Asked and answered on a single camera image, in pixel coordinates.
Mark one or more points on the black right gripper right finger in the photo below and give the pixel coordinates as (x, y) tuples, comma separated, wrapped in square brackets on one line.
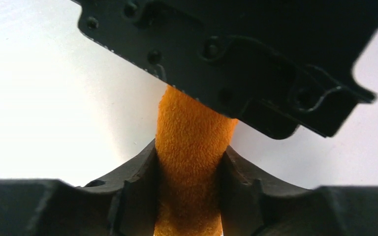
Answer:
[(256, 203)]

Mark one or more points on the orange towel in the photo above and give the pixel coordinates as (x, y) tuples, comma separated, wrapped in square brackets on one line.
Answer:
[(190, 142)]

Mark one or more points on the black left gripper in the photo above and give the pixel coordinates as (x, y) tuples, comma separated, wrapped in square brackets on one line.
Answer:
[(272, 64)]

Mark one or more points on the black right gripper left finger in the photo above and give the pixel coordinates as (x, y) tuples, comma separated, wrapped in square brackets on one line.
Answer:
[(123, 202)]

